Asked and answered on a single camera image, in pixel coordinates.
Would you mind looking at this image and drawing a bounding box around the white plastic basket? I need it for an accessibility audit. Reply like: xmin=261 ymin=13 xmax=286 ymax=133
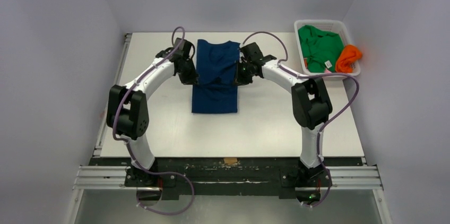
xmin=294 ymin=20 xmax=362 ymax=76

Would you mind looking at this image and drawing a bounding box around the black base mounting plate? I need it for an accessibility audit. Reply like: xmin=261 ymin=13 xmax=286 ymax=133
xmin=88 ymin=157 xmax=364 ymax=201

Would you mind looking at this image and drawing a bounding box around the blue t-shirt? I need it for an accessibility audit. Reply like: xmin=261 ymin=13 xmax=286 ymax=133
xmin=192 ymin=39 xmax=240 ymax=114

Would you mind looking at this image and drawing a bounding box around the orange t-shirt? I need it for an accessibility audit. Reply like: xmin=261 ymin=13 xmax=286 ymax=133
xmin=335 ymin=45 xmax=362 ymax=73

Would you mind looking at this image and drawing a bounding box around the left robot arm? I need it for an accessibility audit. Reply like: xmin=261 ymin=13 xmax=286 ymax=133
xmin=106 ymin=38 xmax=198 ymax=186

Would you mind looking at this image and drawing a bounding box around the aluminium frame rail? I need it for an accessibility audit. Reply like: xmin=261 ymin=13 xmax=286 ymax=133
xmin=73 ymin=166 xmax=126 ymax=189

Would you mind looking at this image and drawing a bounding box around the brown tape piece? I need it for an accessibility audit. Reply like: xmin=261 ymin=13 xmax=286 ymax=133
xmin=223 ymin=157 xmax=239 ymax=166

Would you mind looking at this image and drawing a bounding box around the green t-shirt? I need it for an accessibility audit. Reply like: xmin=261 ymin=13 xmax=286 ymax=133
xmin=298 ymin=25 xmax=344 ymax=73

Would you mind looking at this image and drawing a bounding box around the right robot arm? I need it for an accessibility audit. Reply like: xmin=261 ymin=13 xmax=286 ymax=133
xmin=234 ymin=42 xmax=333 ymax=185

